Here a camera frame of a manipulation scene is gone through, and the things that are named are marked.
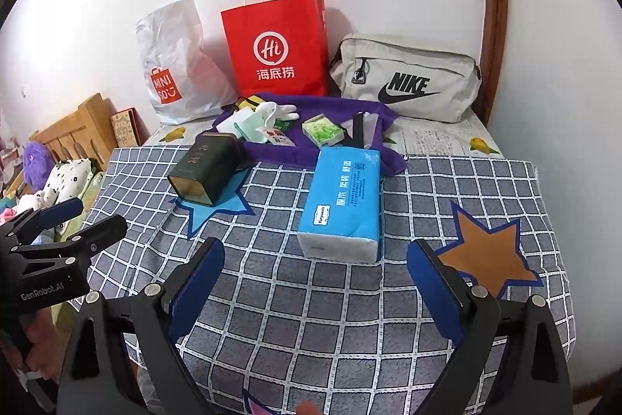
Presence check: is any blue tissue pack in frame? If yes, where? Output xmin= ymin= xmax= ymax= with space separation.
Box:
xmin=296 ymin=146 xmax=384 ymax=263

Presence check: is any blue star sticker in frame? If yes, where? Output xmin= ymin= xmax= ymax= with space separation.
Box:
xmin=168 ymin=167 xmax=256 ymax=241

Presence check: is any dark rectangular tin box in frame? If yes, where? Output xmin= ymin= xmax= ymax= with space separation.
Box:
xmin=168 ymin=133 xmax=242 ymax=208

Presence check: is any grey fabric waist bag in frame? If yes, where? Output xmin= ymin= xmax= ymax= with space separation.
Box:
xmin=330 ymin=33 xmax=483 ymax=124

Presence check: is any grey checkered bed sheet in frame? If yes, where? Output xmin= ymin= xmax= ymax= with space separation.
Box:
xmin=73 ymin=145 xmax=577 ymax=415

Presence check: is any person's left hand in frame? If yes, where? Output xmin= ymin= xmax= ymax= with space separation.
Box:
xmin=23 ymin=305 xmax=63 ymax=377

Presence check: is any white dotted cushion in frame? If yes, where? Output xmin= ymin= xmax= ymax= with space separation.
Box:
xmin=41 ymin=158 xmax=98 ymax=231

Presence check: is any brown wooden door frame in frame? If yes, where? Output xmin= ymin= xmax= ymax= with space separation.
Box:
xmin=476 ymin=0 xmax=510 ymax=129

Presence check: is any white plastic shopping bag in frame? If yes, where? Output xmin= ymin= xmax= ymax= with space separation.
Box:
xmin=135 ymin=0 xmax=239 ymax=126

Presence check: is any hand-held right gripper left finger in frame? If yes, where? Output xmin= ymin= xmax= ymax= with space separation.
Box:
xmin=58 ymin=236 xmax=225 ymax=415

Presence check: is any purple plush toy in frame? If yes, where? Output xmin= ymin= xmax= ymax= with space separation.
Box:
xmin=22 ymin=141 xmax=55 ymax=194

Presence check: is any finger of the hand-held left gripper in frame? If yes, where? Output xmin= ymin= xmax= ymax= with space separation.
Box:
xmin=10 ymin=215 xmax=128 ymax=265
xmin=0 ymin=197 xmax=84 ymax=245

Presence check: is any red paper shopping bag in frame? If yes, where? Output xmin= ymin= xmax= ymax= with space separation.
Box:
xmin=221 ymin=0 xmax=330 ymax=100

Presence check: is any white fruit print sheet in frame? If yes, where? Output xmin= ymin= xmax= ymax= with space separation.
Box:
xmin=146 ymin=111 xmax=501 ymax=158

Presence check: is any purple towel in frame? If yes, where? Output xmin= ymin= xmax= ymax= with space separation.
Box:
xmin=214 ymin=93 xmax=408 ymax=177

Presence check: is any orange star sticker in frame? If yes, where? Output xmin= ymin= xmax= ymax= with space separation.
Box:
xmin=435 ymin=200 xmax=544 ymax=299

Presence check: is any pink star sticker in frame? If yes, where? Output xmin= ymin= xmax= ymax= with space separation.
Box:
xmin=242 ymin=388 xmax=278 ymax=415

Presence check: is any green tea packet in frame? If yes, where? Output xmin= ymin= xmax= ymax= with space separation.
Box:
xmin=301 ymin=114 xmax=347 ymax=149

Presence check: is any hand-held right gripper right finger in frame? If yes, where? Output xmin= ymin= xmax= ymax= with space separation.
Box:
xmin=406 ymin=239 xmax=574 ymax=415

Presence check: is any wooden headboard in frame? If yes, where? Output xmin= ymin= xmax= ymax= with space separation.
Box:
xmin=29 ymin=93 xmax=120 ymax=173

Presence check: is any brown patterned box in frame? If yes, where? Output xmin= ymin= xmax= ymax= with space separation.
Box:
xmin=110 ymin=108 xmax=150 ymax=148

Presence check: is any clear plastic bag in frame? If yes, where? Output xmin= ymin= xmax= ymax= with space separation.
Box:
xmin=340 ymin=111 xmax=390 ymax=149

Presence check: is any white paper tissue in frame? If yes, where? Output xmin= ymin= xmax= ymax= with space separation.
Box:
xmin=221 ymin=109 xmax=266 ymax=144

